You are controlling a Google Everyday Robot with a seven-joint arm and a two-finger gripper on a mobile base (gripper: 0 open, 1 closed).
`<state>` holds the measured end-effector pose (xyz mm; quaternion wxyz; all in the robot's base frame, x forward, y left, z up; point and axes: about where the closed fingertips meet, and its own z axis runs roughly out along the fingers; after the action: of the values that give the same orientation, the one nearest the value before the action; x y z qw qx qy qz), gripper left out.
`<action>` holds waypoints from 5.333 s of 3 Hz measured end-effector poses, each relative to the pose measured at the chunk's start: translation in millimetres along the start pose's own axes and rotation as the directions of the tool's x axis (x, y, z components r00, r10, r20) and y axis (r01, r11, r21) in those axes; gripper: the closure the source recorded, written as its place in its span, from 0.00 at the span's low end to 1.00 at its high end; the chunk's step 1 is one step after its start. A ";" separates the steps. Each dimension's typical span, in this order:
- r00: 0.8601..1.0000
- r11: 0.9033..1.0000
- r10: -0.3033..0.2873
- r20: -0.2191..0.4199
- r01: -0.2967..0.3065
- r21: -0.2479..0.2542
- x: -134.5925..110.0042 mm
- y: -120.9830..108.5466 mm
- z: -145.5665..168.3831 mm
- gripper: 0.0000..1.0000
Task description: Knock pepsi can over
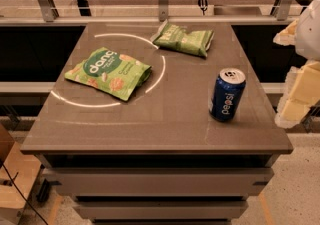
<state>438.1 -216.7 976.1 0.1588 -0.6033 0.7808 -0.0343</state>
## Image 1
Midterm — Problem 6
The green chip bag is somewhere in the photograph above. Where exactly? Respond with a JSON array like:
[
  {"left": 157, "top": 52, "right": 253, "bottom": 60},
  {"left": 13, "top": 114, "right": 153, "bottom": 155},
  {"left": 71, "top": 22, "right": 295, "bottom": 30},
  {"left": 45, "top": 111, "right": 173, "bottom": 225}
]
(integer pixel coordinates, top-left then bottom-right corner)
[{"left": 151, "top": 20, "right": 214, "bottom": 58}]

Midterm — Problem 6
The left metal rail bracket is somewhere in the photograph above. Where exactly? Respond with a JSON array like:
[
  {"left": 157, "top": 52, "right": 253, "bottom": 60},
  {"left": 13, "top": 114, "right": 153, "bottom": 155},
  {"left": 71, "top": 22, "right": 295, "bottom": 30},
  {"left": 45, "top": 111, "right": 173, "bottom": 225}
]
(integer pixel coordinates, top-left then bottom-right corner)
[{"left": 37, "top": 0, "right": 59, "bottom": 22}]

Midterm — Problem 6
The green dang snack bag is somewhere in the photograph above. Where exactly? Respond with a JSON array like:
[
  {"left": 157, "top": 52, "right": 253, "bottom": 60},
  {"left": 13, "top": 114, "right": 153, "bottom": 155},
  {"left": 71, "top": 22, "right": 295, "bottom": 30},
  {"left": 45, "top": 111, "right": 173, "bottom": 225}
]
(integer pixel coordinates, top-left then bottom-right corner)
[{"left": 65, "top": 47, "right": 151, "bottom": 101}]

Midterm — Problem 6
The metal guard rail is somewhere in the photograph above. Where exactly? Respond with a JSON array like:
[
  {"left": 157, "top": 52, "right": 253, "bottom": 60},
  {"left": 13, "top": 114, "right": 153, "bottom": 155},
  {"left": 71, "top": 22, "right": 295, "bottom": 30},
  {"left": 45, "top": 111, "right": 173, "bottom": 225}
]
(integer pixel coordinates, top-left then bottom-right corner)
[{"left": 0, "top": 15, "right": 297, "bottom": 25}]

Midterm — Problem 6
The blue pepsi can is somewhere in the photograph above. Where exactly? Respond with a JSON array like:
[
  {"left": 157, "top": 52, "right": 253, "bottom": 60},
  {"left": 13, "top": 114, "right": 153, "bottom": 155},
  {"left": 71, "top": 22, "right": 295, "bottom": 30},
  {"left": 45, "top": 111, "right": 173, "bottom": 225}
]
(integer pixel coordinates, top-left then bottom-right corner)
[{"left": 209, "top": 68, "right": 246, "bottom": 122}]

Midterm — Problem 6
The black cable on floor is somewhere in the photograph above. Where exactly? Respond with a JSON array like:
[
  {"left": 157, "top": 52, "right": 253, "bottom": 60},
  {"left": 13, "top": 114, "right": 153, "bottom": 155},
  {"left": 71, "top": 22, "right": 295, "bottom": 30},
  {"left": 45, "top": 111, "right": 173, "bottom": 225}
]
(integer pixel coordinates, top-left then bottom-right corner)
[{"left": 0, "top": 158, "right": 50, "bottom": 225}]

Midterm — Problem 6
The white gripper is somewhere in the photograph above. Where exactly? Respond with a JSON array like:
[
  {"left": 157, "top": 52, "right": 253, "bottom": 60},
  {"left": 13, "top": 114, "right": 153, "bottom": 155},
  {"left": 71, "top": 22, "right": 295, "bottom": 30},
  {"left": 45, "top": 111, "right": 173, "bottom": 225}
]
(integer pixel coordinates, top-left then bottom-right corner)
[{"left": 273, "top": 0, "right": 320, "bottom": 128}]

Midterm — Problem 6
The cardboard box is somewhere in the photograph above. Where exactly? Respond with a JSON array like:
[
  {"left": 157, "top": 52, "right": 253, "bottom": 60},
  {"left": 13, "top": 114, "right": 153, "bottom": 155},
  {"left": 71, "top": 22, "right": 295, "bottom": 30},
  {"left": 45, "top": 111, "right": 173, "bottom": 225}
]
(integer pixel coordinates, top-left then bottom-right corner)
[{"left": 0, "top": 125, "right": 40, "bottom": 225}]

